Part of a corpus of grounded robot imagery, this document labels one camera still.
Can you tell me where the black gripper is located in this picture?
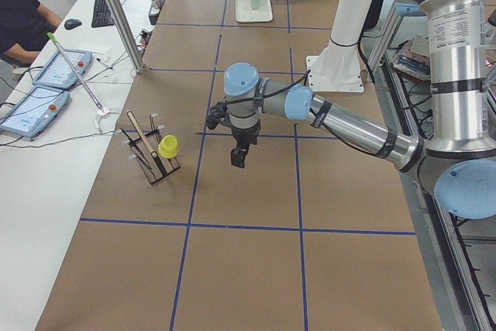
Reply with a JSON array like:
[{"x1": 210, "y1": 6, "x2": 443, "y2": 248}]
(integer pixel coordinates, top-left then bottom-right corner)
[{"x1": 230, "y1": 129, "x2": 259, "y2": 168}]

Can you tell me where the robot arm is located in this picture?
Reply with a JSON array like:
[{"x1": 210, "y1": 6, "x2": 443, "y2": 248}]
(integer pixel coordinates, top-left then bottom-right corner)
[
  {"x1": 399, "y1": 0, "x2": 495, "y2": 219},
  {"x1": 221, "y1": 63, "x2": 423, "y2": 172}
]

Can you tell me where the yellow cup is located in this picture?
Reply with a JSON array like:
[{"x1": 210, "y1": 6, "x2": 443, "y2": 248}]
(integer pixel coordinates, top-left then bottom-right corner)
[{"x1": 157, "y1": 135, "x2": 179, "y2": 159}]

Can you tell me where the cream bear tray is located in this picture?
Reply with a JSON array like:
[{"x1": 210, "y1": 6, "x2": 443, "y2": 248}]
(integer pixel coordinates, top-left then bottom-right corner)
[{"x1": 235, "y1": 0, "x2": 273, "y2": 23}]

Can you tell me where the metal cup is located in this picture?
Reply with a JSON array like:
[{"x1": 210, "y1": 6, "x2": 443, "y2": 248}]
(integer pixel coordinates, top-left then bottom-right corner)
[{"x1": 151, "y1": 0, "x2": 161, "y2": 11}]

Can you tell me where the black marker pen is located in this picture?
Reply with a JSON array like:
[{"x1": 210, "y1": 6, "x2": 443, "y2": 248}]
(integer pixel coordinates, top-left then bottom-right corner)
[{"x1": 96, "y1": 57, "x2": 113, "y2": 70}]

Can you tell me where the black keyboard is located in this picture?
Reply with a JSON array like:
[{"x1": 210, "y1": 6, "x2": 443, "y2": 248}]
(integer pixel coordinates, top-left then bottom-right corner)
[{"x1": 91, "y1": 0, "x2": 114, "y2": 28}]

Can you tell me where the upper teach pendant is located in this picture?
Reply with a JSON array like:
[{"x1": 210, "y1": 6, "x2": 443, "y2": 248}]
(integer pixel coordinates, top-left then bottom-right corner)
[{"x1": 33, "y1": 49, "x2": 93, "y2": 90}]

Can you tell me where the teach pendant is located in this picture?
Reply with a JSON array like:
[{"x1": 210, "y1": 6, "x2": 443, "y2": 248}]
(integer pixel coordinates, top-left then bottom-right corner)
[
  {"x1": 1, "y1": 86, "x2": 70, "y2": 138},
  {"x1": 33, "y1": 49, "x2": 93, "y2": 90}
]

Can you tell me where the stack of books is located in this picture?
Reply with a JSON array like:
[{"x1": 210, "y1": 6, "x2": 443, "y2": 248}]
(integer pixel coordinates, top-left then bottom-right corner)
[{"x1": 392, "y1": 36, "x2": 431, "y2": 82}]

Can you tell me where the lower teach pendant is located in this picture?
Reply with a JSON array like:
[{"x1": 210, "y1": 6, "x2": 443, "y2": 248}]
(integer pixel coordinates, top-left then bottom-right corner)
[{"x1": 1, "y1": 86, "x2": 70, "y2": 138}]

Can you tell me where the black computer mouse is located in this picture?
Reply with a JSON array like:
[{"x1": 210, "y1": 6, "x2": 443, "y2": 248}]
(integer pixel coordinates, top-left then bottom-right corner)
[{"x1": 64, "y1": 19, "x2": 82, "y2": 30}]

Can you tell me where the long metal rod tool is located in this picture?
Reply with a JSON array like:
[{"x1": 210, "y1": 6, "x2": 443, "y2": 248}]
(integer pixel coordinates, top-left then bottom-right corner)
[{"x1": 47, "y1": 33, "x2": 119, "y2": 133}]

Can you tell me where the seated person in black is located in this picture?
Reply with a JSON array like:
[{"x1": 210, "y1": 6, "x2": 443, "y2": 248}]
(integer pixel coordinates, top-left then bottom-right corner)
[{"x1": 1, "y1": 0, "x2": 62, "y2": 66}]

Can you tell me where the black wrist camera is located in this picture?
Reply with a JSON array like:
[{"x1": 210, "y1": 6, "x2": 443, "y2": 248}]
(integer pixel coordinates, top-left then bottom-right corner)
[{"x1": 205, "y1": 102, "x2": 231, "y2": 130}]

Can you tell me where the black wire cup rack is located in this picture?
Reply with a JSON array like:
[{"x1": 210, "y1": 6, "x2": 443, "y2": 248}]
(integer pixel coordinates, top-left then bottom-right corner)
[{"x1": 115, "y1": 109, "x2": 181, "y2": 186}]

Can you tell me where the aluminium frame post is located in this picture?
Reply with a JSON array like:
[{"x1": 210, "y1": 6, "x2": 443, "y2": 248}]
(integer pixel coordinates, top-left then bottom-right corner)
[{"x1": 106, "y1": 0, "x2": 144, "y2": 74}]

